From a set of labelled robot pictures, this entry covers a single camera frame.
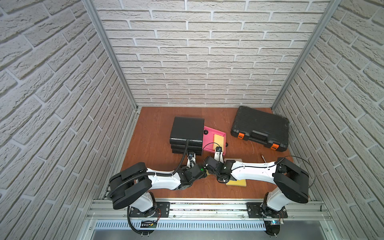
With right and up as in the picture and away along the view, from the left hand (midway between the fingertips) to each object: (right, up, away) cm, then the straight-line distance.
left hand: (200, 167), depth 87 cm
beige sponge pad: (+25, +3, +2) cm, 25 cm away
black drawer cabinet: (-9, +23, -3) cm, 25 cm away
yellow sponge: (+24, -7, -6) cm, 25 cm away
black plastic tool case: (+42, +24, +10) cm, 49 cm away
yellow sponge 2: (+13, +16, +7) cm, 21 cm away
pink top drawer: (+5, +16, +6) cm, 18 cm away
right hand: (+9, +1, 0) cm, 9 cm away
